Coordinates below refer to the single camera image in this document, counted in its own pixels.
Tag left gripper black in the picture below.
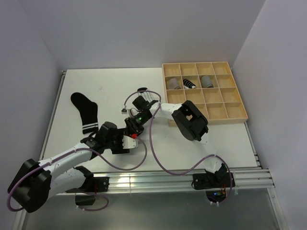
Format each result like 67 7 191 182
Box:
104 128 130 153

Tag beige orange argyle sock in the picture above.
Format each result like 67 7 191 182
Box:
126 119 144 139

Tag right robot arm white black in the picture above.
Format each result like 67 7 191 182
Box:
124 96 229 187

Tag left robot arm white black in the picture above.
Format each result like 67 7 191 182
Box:
7 122 137 213

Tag white black striped sock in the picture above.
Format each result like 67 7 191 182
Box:
137 87 154 102

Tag black sock white stripes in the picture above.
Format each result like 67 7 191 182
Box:
71 92 98 134

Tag rolled light grey sock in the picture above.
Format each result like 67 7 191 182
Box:
166 78 181 90

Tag rolled black white sock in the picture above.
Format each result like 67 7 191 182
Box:
182 77 197 89

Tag rolled dark grey sock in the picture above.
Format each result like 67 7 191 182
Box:
201 75 213 88

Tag wooden compartment tray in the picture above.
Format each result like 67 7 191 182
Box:
162 61 248 125

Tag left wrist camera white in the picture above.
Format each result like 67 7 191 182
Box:
122 135 138 149

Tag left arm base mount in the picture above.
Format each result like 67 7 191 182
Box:
66 177 109 211

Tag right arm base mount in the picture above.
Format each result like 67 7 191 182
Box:
191 172 236 204

